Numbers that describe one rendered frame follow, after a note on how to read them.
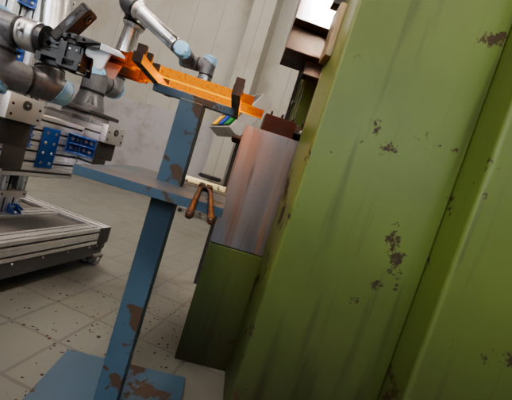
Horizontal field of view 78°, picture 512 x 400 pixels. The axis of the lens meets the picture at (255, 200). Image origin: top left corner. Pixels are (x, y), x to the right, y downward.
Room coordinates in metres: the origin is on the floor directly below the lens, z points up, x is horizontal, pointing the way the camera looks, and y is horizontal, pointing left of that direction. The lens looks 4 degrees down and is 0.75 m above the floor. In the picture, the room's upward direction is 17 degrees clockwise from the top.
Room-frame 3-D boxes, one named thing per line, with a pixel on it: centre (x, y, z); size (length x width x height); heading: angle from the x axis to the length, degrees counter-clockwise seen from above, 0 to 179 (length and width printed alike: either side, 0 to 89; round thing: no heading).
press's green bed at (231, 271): (1.36, -0.15, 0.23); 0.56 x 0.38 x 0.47; 94
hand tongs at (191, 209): (0.71, 0.11, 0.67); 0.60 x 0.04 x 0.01; 10
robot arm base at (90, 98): (1.64, 0.96, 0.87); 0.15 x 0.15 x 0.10
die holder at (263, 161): (1.36, -0.15, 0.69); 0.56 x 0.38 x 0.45; 94
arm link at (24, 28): (0.78, 0.63, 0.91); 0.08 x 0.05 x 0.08; 5
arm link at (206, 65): (1.75, 0.46, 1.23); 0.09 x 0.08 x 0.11; 87
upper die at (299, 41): (1.41, -0.13, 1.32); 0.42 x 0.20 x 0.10; 94
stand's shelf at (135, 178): (0.82, 0.22, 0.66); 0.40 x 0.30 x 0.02; 6
